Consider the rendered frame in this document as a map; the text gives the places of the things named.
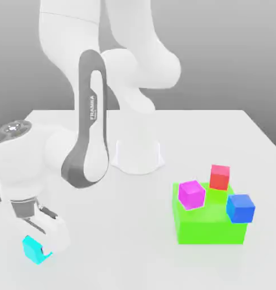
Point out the large green box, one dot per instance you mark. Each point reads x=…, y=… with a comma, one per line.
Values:
x=210, y=228

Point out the small red cube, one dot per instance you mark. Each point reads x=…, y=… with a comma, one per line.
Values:
x=219, y=177

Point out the small cyan cube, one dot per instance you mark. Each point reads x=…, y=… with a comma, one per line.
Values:
x=31, y=249

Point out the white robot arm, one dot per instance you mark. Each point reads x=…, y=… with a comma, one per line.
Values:
x=88, y=117

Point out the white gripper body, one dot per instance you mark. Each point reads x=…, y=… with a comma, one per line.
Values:
x=53, y=231

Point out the small blue cube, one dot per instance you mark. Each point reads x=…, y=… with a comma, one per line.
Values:
x=241, y=208

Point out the small magenta cube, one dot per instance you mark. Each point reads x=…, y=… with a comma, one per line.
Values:
x=191, y=195

